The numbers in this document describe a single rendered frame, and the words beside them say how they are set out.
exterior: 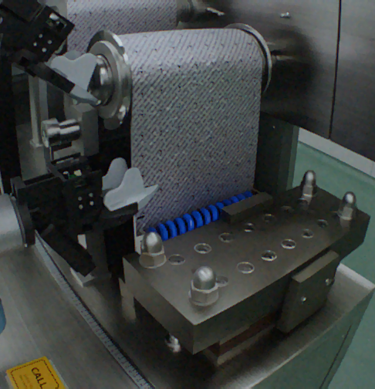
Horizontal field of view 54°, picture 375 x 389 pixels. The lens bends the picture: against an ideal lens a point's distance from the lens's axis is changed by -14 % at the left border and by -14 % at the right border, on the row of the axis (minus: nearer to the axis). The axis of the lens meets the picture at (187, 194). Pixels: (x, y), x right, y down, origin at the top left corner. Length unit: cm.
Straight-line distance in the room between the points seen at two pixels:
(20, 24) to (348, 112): 51
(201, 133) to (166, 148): 6
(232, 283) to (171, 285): 8
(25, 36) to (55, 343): 44
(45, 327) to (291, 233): 42
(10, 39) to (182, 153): 31
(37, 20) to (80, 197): 23
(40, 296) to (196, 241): 29
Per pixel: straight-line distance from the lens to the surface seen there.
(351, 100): 67
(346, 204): 70
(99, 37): 58
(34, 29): 49
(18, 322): 69
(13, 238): 49
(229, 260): 57
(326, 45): 69
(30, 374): 58
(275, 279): 55
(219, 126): 64
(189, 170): 63
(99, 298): 70
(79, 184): 51
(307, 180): 74
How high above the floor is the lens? 138
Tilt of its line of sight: 29 degrees down
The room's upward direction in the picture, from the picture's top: 2 degrees clockwise
